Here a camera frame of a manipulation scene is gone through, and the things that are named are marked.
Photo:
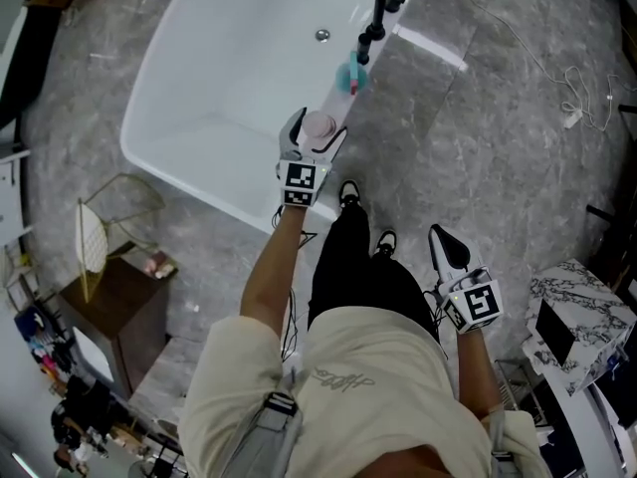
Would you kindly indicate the black trousers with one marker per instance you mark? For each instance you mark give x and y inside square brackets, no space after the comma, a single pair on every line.
[358,277]

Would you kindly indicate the cream shirt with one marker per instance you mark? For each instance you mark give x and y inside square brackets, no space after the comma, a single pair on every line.
[368,391]

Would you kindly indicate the metal bathtub drain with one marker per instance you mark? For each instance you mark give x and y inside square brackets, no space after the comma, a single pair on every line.
[323,34]

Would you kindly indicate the white bathtub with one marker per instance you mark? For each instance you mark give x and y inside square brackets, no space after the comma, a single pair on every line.
[224,68]

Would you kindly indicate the person's right shoe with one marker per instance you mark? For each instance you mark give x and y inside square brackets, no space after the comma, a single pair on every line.
[385,242]

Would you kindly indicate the pink item on cabinet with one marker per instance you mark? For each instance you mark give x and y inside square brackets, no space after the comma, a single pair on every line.
[160,267]

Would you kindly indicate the marble pattern counter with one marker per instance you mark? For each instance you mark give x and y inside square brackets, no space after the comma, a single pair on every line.
[582,297]

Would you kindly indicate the person's right forearm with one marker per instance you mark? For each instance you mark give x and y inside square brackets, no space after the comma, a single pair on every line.
[478,371]

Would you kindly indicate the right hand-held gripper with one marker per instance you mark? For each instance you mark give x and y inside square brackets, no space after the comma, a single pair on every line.
[475,304]

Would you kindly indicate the person's left shoe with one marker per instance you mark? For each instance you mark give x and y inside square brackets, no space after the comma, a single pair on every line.
[350,193]

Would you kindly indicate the teal and pink toothbrush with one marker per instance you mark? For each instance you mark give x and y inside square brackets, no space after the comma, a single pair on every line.
[354,70]

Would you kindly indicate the black bathtub faucet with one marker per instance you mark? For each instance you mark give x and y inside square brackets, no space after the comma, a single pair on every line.
[377,13]

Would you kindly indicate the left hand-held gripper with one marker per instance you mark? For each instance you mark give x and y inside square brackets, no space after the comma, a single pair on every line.
[299,179]

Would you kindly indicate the pink bottle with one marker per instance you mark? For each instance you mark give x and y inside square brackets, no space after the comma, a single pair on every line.
[318,123]

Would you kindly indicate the person's left forearm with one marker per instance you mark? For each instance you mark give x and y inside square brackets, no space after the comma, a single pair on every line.
[269,272]

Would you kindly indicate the brown wooden cabinet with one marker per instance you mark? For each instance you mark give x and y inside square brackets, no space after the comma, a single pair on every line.
[124,311]

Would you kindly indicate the person's shoe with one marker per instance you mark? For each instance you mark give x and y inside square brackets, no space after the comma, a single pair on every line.
[350,193]
[385,242]

